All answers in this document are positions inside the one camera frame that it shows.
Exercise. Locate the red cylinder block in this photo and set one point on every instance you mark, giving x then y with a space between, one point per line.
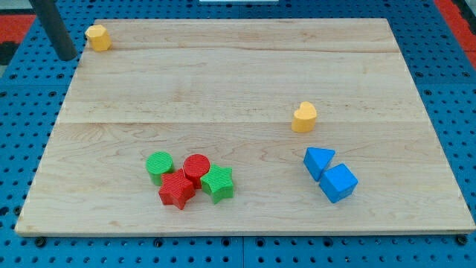
195 167

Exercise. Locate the blue cube block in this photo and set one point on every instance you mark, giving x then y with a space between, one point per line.
338 183

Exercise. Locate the red star block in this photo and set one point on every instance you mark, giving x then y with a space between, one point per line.
176 189

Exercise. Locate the yellow hexagon block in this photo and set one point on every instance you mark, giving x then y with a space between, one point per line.
98 37

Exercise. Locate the green cylinder block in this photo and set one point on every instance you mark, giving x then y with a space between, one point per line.
157 164

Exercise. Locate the green star block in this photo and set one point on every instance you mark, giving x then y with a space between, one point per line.
218 183

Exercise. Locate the blue triangle block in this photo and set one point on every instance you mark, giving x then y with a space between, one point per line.
316 160

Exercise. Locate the wooden board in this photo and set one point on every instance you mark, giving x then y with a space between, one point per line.
228 89

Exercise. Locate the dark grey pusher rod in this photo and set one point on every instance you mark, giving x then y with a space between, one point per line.
50 18

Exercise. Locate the yellow heart block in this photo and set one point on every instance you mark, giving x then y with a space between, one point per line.
304 118

